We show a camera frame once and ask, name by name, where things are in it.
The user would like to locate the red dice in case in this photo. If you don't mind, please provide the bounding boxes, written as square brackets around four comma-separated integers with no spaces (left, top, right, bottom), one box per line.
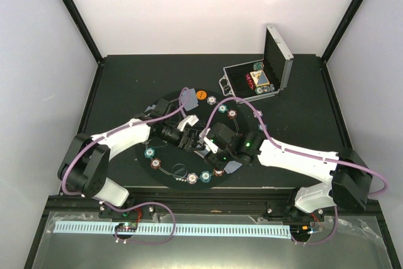
[245,74,255,89]

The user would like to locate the light blue cable duct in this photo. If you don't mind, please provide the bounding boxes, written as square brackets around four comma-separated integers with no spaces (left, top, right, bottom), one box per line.
[53,221,291,239]

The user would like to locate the teal chips case back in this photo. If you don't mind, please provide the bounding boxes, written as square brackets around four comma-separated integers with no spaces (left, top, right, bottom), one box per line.
[253,62,264,71]

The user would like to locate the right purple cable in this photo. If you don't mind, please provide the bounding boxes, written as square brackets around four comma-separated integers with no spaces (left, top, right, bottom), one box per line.
[201,96,389,246]

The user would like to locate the small circuit board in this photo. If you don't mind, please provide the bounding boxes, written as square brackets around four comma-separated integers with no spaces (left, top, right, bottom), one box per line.
[115,222,137,232]

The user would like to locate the teal poker chip stack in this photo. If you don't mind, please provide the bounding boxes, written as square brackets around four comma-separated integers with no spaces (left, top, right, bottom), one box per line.
[258,124,268,132]

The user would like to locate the teal chip mat bottom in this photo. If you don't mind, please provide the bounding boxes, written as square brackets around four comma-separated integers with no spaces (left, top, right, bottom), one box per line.
[200,171,211,183]

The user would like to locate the teal chip mat top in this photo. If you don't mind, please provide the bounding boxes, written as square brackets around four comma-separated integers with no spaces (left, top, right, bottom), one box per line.
[218,104,228,113]

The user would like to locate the white chip mat bottom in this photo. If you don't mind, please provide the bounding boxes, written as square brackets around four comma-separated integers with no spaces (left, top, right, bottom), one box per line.
[186,173,198,185]

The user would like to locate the white purple chip stack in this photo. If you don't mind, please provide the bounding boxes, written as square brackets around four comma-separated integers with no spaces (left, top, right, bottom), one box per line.
[253,110,263,118]

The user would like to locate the blue card mat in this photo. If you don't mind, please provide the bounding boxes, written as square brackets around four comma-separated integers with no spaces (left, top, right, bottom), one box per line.
[224,161,242,174]
[179,88,198,112]

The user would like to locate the white chip mat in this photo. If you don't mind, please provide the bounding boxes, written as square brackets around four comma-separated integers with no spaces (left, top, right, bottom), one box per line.
[207,96,217,105]
[186,173,198,185]

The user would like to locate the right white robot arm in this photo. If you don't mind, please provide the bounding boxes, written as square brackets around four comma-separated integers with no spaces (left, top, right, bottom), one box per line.
[200,123,372,220]

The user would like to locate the boxed card deck in case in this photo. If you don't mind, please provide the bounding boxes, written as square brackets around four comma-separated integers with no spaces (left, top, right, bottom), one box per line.
[250,70,270,87]

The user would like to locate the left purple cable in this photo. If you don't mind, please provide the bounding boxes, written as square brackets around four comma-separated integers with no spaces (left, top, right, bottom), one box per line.
[61,88,193,244]

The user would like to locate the blue card mat top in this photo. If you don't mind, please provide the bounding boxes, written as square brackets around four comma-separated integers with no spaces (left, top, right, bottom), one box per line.
[179,88,198,112]

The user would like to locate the purple cable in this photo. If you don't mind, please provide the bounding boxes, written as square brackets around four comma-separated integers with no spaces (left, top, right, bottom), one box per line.
[201,96,389,246]
[61,88,193,244]

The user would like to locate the orange big blind button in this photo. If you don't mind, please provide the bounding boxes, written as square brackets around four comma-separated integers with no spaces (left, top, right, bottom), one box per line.
[196,90,208,100]

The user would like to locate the round black poker mat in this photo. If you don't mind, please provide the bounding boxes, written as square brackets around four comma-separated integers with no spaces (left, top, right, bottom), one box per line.
[135,90,249,191]

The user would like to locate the aluminium poker chip case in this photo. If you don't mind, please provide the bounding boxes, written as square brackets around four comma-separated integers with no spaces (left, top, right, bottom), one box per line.
[219,24,294,102]

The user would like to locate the single blue playing card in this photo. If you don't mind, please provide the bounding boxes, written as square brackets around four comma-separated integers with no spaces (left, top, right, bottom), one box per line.
[146,105,156,111]

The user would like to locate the teal chips case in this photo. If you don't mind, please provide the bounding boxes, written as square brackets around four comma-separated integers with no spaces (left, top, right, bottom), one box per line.
[255,84,275,94]
[253,62,264,71]

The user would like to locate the white chip mat top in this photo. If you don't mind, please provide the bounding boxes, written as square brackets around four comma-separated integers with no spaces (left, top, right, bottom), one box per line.
[207,96,217,105]

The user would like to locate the brown chip mat bottom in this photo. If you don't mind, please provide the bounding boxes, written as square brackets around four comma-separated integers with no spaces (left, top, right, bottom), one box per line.
[213,169,224,176]

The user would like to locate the brown chip mat top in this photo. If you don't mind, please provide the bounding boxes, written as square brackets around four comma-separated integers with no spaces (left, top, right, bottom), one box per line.
[227,110,237,119]

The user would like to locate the teal chip mat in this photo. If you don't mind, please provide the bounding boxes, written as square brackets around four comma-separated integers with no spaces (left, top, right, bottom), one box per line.
[218,104,228,113]
[144,147,156,159]
[200,171,211,183]

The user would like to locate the teal chips case front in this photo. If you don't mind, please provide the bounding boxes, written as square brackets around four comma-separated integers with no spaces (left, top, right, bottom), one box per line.
[255,84,275,94]

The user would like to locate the brown chip mat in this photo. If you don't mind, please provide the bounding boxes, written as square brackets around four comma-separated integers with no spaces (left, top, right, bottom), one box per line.
[213,169,224,176]
[150,158,161,169]
[227,110,237,119]

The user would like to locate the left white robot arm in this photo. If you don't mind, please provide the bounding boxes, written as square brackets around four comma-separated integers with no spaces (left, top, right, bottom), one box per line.
[58,103,199,218]

